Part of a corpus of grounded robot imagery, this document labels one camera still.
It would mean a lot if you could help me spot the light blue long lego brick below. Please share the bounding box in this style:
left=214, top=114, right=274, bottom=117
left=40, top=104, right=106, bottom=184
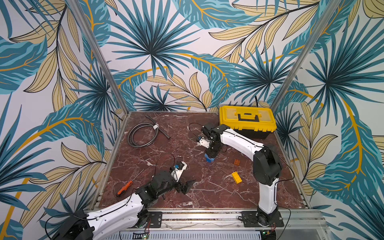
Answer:
left=205, top=154, right=215, bottom=163

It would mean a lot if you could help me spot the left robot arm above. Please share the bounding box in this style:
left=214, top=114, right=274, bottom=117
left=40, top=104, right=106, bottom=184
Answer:
left=51, top=169, right=196, bottom=240

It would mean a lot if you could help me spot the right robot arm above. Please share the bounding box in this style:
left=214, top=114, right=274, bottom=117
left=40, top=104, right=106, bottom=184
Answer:
left=199, top=125, right=283, bottom=227

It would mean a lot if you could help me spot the yellow long lego brick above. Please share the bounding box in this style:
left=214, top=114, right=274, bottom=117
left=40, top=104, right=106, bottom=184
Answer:
left=232, top=172, right=243, bottom=184

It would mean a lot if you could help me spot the yellow black toolbox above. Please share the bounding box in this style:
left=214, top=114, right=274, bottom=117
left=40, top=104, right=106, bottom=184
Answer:
left=219, top=106, right=277, bottom=140

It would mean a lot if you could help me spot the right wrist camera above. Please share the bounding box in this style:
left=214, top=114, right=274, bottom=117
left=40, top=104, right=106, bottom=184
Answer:
left=198, top=124, right=217, bottom=149

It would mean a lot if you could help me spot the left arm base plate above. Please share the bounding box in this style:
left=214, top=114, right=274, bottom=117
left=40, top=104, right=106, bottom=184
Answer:
left=134, top=210, right=163, bottom=229

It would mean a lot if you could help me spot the orange handled screwdriver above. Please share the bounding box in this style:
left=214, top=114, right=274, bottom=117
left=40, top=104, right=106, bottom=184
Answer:
left=116, top=170, right=144, bottom=197

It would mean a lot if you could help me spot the coiled black cable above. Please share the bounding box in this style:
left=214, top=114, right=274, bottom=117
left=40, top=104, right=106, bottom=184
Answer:
left=127, top=115, right=172, bottom=148

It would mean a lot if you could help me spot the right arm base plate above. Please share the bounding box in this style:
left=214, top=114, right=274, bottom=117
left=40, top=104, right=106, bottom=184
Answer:
left=238, top=211, right=285, bottom=228

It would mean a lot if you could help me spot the aluminium front rail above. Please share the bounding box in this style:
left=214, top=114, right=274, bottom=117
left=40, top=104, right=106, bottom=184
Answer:
left=70, top=208, right=331, bottom=240

